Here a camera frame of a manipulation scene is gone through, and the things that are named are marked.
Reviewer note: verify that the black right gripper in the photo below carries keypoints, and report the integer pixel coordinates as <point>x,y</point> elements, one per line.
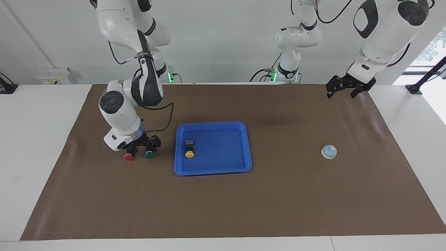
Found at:
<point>146,142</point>

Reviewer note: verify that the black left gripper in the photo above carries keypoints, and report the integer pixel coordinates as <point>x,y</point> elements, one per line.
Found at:
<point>348,82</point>

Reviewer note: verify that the green mushroom push button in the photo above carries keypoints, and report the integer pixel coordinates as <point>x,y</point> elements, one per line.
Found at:
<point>149,155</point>

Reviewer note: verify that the red mushroom push button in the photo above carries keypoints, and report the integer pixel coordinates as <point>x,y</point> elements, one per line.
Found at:
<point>128,157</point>

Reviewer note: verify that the yellow mushroom push button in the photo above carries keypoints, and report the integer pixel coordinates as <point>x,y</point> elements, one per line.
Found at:
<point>189,154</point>

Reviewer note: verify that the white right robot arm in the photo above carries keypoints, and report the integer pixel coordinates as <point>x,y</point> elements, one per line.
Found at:
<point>120,115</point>

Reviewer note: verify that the light blue call bell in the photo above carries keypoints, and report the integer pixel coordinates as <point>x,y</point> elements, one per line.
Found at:
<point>328,152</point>

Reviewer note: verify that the blue plastic tray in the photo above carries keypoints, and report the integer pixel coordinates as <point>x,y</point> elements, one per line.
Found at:
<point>219,153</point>

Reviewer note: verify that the black stand with slanted pole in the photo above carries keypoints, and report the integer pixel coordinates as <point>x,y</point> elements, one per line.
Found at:
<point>414,89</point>

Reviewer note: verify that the bright window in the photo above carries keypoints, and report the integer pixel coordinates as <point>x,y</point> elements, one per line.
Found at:
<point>430,48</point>

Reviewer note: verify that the brown table mat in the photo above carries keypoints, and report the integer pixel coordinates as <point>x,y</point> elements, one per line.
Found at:
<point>278,198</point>

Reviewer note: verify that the black stand with flat base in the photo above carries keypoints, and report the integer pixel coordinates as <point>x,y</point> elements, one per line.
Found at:
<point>7,87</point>

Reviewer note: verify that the white wall outlet box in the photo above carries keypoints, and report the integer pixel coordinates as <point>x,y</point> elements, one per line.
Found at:
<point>54,76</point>

